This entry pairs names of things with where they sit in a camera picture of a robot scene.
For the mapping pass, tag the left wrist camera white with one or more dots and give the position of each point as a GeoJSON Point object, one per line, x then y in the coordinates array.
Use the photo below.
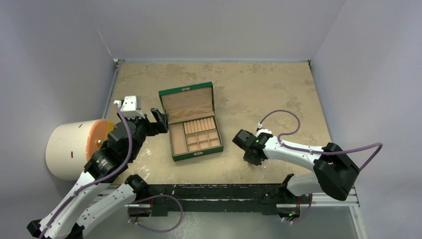
{"type": "Point", "coordinates": [130, 106]}

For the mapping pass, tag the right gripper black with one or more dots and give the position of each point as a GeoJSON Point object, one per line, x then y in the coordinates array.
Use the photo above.
{"type": "Point", "coordinates": [250, 156]}

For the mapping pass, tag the green jewelry box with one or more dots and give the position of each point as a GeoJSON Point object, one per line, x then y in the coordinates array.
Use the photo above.
{"type": "Point", "coordinates": [188, 103]}

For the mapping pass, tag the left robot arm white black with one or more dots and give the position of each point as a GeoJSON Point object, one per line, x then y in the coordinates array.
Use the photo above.
{"type": "Point", "coordinates": [76, 216]}

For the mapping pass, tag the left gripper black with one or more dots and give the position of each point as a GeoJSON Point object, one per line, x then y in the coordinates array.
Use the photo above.
{"type": "Point", "coordinates": [156, 127]}

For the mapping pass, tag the white cylinder orange yellow face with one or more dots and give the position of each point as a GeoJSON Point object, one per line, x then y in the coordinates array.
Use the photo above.
{"type": "Point", "coordinates": [71, 146]}

